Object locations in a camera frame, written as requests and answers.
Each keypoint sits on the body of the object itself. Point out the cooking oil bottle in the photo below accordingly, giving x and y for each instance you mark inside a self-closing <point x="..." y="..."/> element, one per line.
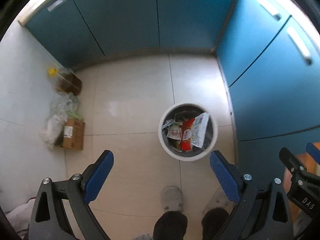
<point x="66" y="81"/>

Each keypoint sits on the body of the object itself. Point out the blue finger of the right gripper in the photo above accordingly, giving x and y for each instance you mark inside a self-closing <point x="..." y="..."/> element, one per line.
<point x="313" y="151"/>
<point x="292" y="163"/>

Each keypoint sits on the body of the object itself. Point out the brown cardboard box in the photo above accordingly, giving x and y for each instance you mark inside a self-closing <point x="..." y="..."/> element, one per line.
<point x="73" y="135"/>

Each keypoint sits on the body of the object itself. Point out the grey slipper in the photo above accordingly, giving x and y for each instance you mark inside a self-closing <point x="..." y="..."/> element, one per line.
<point x="171" y="199"/>
<point x="219" y="200"/>

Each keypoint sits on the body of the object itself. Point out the blue cabinet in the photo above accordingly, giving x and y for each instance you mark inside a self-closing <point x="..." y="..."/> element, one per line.
<point x="270" y="62"/>

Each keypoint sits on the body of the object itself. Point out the green white sachet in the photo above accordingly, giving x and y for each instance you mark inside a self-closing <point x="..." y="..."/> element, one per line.
<point x="175" y="131"/>

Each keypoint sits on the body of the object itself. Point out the red white snack wrapper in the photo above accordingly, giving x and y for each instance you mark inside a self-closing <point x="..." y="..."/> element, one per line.
<point x="187" y="134"/>

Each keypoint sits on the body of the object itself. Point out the clear plastic bags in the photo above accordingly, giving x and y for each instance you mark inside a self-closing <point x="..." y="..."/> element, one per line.
<point x="63" y="107"/>

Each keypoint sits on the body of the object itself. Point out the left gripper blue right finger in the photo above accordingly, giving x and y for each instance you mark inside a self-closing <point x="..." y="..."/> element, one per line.
<point x="258" y="212"/>

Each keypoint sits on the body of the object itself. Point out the right grey slipper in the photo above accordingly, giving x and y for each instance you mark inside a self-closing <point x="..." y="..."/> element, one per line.
<point x="219" y="200"/>

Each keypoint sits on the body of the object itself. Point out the left grey slipper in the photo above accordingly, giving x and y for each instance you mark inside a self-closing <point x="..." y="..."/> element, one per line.
<point x="171" y="199"/>

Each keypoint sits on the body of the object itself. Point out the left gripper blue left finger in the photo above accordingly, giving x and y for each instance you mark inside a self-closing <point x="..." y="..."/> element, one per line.
<point x="49" y="219"/>

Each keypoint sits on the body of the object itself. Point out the white printed plastic bag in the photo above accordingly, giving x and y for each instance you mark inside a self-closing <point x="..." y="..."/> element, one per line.
<point x="198" y="129"/>

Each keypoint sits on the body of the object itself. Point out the small white sachet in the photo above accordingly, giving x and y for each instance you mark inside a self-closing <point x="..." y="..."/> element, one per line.
<point x="167" y="123"/>

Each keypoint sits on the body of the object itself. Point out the white round trash bin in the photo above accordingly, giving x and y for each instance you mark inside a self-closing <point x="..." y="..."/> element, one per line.
<point x="180" y="113"/>

